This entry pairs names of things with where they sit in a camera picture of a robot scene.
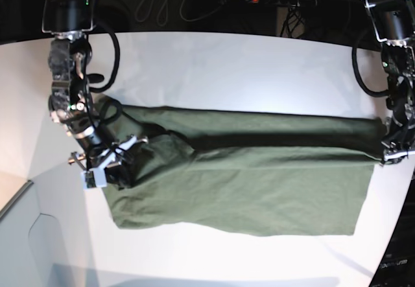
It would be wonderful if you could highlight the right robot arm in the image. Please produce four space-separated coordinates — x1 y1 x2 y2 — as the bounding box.
41 0 147 190

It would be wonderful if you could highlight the grey cardboard box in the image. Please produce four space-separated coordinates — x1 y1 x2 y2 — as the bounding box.
1 181 99 286

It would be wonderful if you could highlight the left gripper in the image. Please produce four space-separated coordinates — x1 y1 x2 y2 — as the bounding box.
381 118 414 165

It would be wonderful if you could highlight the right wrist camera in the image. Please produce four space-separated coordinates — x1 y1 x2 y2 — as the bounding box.
81 168 107 190

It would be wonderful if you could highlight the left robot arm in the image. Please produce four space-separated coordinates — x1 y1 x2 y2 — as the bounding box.
351 0 414 164

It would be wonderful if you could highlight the green t-shirt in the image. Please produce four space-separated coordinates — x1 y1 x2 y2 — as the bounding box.
97 98 385 236

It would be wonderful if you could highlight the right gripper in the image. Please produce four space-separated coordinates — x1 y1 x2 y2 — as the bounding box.
67 135 148 189

